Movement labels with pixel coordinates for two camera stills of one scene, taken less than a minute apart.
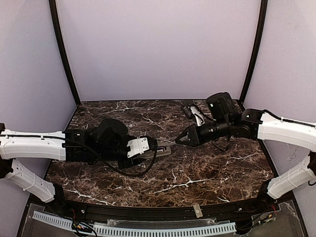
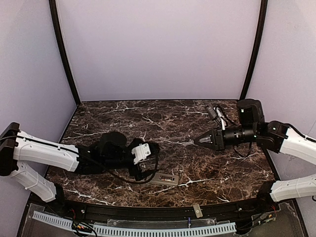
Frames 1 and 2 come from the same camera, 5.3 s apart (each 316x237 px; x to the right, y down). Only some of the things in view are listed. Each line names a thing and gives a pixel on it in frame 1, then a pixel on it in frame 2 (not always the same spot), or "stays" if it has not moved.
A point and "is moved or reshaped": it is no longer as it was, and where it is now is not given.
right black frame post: x=260 y=36 stays
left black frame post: x=59 y=32 stays
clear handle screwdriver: x=165 y=142 is moved or reshaped
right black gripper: x=198 y=134 → x=219 y=138
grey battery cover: x=197 y=210 stays
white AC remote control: x=157 y=151 → x=165 y=179
